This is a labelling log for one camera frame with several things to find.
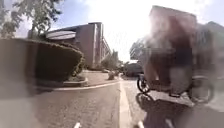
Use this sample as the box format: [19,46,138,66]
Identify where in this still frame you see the dark trimmed hedge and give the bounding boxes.
[0,37,86,84]

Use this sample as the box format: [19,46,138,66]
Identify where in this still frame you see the dark vehicle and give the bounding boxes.
[123,62,144,78]

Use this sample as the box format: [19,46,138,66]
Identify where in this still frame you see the trees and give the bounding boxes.
[99,49,123,71]

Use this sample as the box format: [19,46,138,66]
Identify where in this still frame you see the brown building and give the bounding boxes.
[28,21,113,70]

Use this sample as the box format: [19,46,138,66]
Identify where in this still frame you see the white curved kerb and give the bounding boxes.
[53,80,121,92]

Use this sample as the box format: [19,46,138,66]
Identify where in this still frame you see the grey asphalt road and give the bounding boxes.
[0,77,224,128]

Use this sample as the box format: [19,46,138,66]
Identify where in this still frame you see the small bush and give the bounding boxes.
[107,70,117,81]

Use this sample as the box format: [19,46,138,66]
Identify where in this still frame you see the person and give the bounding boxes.
[143,4,224,98]

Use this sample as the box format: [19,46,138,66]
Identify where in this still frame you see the tree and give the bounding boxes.
[0,0,64,39]

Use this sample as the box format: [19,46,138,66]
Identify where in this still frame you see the bicycle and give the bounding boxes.
[136,73,216,104]

